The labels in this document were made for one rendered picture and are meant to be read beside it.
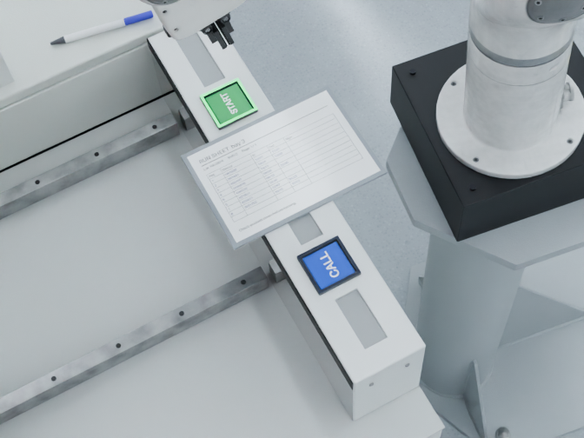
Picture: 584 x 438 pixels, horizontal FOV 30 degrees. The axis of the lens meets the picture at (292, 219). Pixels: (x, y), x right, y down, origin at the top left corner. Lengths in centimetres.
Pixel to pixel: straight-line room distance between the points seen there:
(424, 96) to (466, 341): 62
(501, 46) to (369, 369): 39
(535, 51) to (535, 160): 20
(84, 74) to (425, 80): 45
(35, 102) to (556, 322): 122
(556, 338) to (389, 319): 107
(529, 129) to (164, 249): 50
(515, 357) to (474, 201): 93
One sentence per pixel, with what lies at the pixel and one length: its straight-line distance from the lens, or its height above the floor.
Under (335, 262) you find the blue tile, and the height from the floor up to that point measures 96.
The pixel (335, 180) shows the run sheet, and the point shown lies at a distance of 133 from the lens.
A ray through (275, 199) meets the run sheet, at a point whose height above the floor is 96.
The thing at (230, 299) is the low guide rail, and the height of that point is 84.
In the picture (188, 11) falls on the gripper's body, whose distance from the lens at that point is 118.
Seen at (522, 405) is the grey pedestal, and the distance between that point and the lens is 224.
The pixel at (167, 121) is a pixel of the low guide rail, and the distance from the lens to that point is 153.
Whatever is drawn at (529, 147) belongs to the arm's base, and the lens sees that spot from 140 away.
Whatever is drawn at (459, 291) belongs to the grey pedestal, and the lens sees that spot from 176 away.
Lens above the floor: 212
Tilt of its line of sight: 62 degrees down
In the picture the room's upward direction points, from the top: 6 degrees counter-clockwise
